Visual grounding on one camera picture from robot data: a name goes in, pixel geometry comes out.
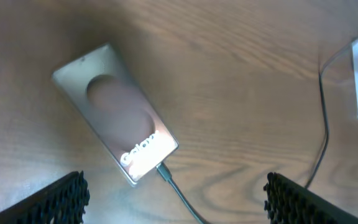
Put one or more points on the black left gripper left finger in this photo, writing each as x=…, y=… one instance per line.
x=63, y=201

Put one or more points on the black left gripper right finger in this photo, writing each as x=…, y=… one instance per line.
x=289, y=203

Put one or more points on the bronze Galaxy smartphone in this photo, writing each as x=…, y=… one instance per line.
x=100, y=87

